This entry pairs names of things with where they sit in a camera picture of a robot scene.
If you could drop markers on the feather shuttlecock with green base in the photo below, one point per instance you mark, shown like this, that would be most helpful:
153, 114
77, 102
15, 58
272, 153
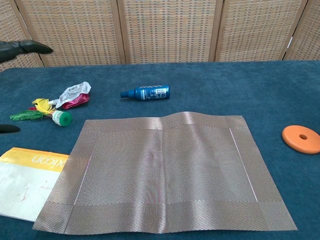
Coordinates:
62, 118

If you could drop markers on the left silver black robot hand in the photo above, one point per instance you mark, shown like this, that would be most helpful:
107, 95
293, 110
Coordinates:
25, 47

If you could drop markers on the blue spray bottle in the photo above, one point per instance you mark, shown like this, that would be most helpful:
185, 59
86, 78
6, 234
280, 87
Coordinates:
150, 93

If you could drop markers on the gray woven placemat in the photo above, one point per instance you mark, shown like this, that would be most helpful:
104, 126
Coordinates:
162, 175

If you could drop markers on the orange disc with hole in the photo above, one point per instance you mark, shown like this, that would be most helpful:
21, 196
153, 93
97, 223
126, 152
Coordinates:
292, 140

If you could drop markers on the woven wooden folding screen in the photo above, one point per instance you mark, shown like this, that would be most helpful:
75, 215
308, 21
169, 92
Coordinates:
162, 30

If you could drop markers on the yellow white Lexicon book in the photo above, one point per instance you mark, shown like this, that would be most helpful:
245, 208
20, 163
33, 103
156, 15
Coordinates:
25, 185

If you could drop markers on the blue carpet table cover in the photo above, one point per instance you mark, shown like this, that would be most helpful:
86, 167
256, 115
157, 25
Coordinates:
225, 87

